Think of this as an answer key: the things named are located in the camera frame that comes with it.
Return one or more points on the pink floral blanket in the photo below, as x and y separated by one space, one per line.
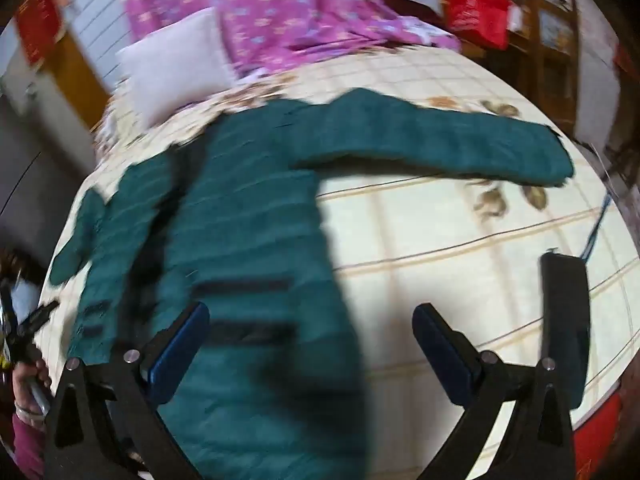
285 10

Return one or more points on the cream floral checked bed sheet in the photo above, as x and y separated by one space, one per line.
450 260

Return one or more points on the dark green padded jacket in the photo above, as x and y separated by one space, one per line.
240 240

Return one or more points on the person's left forearm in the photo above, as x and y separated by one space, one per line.
27 447

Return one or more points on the red plastic bag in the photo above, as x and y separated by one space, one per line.
477 12

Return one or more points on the black rectangular device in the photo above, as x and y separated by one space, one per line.
565 320

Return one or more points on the brown wooden cabinet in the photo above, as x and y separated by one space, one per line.
545 35

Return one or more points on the person's left hand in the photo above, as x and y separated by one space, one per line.
30 385

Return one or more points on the white square pillow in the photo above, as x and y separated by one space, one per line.
175 67

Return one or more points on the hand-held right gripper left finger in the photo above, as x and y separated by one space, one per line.
177 345

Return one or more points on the red wall poster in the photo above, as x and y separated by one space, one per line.
37 25

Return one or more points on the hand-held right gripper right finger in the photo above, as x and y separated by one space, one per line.
442 352

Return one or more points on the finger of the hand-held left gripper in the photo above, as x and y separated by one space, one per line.
32 322

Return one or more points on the orange wooden board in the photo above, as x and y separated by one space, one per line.
80 85

